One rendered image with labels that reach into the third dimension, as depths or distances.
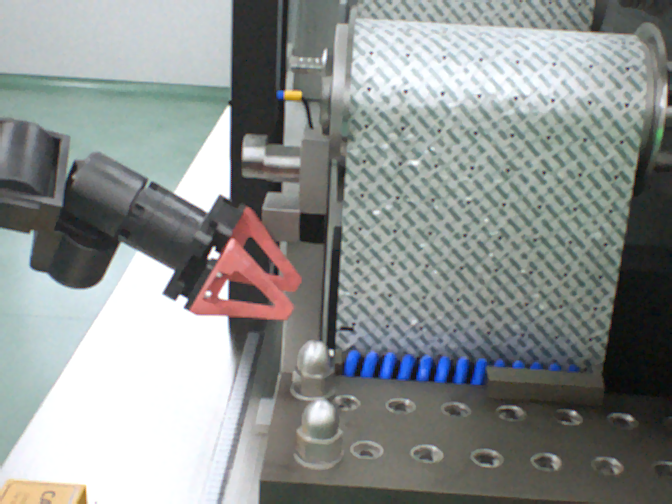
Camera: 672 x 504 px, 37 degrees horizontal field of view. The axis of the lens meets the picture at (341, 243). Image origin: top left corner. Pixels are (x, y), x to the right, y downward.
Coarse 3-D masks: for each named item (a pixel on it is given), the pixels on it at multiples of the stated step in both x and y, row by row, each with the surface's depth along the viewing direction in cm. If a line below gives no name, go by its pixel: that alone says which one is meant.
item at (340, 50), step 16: (336, 32) 83; (336, 48) 82; (336, 64) 81; (336, 80) 81; (336, 96) 81; (336, 112) 81; (336, 128) 82; (336, 144) 83; (640, 144) 82; (640, 160) 83
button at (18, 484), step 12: (12, 480) 86; (24, 480) 86; (0, 492) 85; (12, 492) 85; (24, 492) 85; (36, 492) 85; (48, 492) 85; (60, 492) 85; (72, 492) 85; (84, 492) 86
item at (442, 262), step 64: (384, 192) 83; (448, 192) 83; (512, 192) 83; (576, 192) 82; (384, 256) 85; (448, 256) 85; (512, 256) 85; (576, 256) 84; (384, 320) 87; (448, 320) 87; (512, 320) 87; (576, 320) 86
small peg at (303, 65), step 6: (294, 60) 85; (300, 60) 85; (306, 60) 85; (312, 60) 85; (318, 60) 85; (294, 66) 85; (300, 66) 85; (306, 66) 85; (312, 66) 85; (318, 66) 85; (294, 72) 86; (300, 72) 86; (306, 72) 86; (312, 72) 86; (318, 72) 86
